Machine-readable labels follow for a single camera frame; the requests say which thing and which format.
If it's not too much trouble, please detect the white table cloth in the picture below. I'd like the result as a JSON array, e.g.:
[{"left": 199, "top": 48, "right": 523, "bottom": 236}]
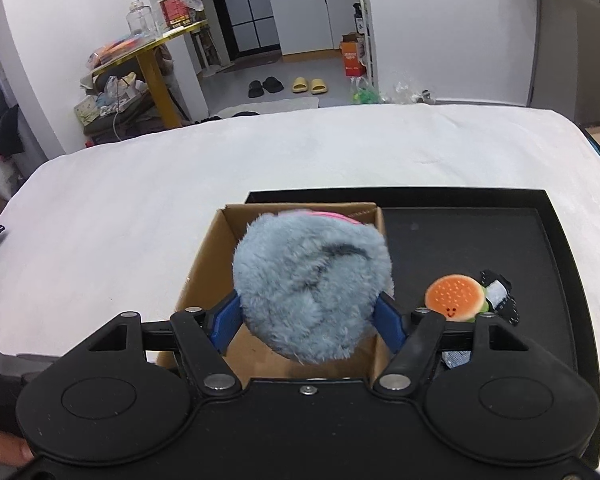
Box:
[{"left": 0, "top": 103, "right": 600, "bottom": 361}]

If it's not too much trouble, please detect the right yellow slipper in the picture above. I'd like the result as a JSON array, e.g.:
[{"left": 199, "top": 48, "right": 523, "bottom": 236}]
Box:
[{"left": 310, "top": 78, "right": 328, "bottom": 96}]

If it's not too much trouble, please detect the yellow slipper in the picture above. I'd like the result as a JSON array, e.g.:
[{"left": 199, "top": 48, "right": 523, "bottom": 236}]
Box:
[
  {"left": 310, "top": 78, "right": 328, "bottom": 96},
  {"left": 291, "top": 77, "right": 309, "bottom": 93}
]

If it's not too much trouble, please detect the orange cardboard box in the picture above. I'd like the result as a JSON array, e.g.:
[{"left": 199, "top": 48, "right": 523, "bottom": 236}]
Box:
[{"left": 340, "top": 32, "right": 366, "bottom": 78}]

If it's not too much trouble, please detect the left yellow slipper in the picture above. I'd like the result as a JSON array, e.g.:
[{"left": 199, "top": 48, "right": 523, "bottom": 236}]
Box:
[{"left": 291, "top": 77, "right": 309, "bottom": 93}]

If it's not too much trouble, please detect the person's hand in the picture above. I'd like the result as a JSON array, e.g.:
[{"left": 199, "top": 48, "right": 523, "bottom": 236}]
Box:
[{"left": 0, "top": 431, "right": 33, "bottom": 468}]

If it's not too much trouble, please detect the white floor mat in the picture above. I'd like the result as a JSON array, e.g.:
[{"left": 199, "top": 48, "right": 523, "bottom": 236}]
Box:
[{"left": 215, "top": 96, "right": 320, "bottom": 119}]

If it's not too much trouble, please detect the left black slipper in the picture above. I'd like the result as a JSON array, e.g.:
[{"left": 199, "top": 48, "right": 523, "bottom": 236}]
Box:
[{"left": 248, "top": 80, "right": 264, "bottom": 99}]

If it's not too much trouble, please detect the white kitchen cabinet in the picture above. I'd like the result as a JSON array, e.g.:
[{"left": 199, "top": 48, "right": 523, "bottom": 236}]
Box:
[{"left": 270, "top": 0, "right": 360, "bottom": 56}]

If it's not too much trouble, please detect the yellow round side table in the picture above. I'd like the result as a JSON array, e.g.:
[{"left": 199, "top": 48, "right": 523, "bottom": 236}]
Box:
[{"left": 91, "top": 20, "right": 208, "bottom": 129}]

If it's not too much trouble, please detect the grey denim octopus toy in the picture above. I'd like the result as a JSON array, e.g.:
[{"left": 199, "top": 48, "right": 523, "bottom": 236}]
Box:
[{"left": 441, "top": 351, "right": 471, "bottom": 370}]

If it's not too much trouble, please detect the clear glass jar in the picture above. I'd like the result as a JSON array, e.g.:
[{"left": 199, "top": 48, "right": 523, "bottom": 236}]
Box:
[{"left": 126, "top": 0, "right": 157, "bottom": 40}]

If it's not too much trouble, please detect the right black slipper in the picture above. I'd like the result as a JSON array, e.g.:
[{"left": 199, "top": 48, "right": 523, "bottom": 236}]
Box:
[{"left": 262, "top": 76, "right": 285, "bottom": 93}]

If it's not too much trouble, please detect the green plastic bag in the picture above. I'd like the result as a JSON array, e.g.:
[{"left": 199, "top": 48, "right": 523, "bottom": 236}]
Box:
[{"left": 351, "top": 77, "right": 381, "bottom": 105}]

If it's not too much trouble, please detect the burger plush toy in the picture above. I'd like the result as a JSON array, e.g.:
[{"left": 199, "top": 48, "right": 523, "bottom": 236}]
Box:
[{"left": 424, "top": 274, "right": 489, "bottom": 322}]

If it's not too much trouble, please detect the red snack box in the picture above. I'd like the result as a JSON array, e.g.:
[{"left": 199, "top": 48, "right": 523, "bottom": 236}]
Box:
[{"left": 158, "top": 0, "right": 192, "bottom": 29}]

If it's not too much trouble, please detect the brown cardboard box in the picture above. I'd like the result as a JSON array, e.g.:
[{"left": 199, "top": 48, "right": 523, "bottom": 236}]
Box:
[{"left": 176, "top": 203, "right": 393, "bottom": 382}]

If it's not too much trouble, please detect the black shallow tray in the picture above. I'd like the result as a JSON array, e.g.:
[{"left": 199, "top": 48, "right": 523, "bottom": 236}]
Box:
[{"left": 239, "top": 188, "right": 600, "bottom": 479}]

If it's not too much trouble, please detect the black slipper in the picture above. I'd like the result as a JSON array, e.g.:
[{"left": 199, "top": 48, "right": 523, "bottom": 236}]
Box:
[
  {"left": 262, "top": 76, "right": 285, "bottom": 93},
  {"left": 248, "top": 80, "right": 264, "bottom": 99}
]

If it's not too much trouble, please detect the grey fluffy plush toy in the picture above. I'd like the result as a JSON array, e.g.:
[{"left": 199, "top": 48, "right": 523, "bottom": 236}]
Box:
[{"left": 233, "top": 209, "right": 393, "bottom": 365}]

